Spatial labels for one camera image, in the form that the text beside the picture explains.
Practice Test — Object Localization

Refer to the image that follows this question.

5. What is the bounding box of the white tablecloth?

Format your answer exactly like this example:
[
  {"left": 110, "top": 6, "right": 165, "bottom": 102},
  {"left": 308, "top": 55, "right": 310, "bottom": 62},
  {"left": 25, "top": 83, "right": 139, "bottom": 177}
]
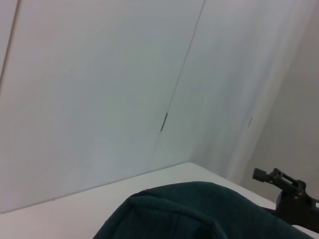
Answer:
[{"left": 0, "top": 161, "right": 319, "bottom": 239}]

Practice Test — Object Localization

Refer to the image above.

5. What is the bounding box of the dark blue fabric lunch bag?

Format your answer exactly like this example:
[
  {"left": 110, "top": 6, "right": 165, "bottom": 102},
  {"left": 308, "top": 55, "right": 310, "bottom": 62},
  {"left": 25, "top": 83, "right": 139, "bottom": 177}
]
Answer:
[{"left": 93, "top": 181, "right": 316, "bottom": 239}]

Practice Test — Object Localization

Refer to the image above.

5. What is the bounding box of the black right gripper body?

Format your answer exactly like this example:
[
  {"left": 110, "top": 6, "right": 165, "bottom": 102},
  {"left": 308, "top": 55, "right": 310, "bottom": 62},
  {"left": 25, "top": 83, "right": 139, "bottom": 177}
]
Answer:
[{"left": 275, "top": 189, "right": 319, "bottom": 232}]

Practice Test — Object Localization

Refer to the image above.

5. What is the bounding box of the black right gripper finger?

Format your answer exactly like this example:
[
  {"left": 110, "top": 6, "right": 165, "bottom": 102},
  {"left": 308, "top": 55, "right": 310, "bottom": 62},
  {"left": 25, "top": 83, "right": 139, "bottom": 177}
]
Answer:
[{"left": 252, "top": 168, "right": 307, "bottom": 194}]

